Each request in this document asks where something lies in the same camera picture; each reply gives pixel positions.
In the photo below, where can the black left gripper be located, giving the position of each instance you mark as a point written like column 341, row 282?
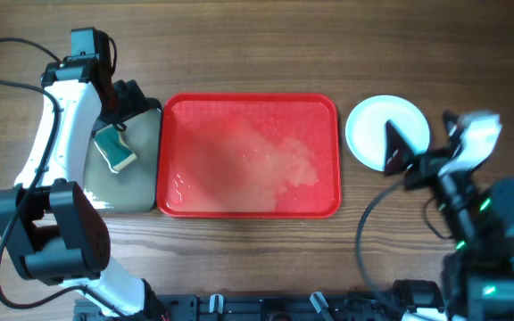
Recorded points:
column 136, row 102

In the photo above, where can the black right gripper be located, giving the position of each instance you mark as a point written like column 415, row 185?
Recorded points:
column 430, row 162

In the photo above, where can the yellow green sponge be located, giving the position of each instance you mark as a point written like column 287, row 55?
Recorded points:
column 112, row 146

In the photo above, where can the light blue plate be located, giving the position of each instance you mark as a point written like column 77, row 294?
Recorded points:
column 365, row 128

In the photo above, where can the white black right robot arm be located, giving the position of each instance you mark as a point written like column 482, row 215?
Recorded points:
column 478, row 277

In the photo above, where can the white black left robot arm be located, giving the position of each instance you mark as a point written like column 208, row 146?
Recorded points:
column 48, row 227

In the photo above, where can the black water tray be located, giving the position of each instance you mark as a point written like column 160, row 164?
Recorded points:
column 133, row 188

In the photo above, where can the red plastic tray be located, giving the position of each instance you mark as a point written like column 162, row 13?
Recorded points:
column 249, row 156

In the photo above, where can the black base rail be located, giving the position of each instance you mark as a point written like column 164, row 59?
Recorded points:
column 353, row 306

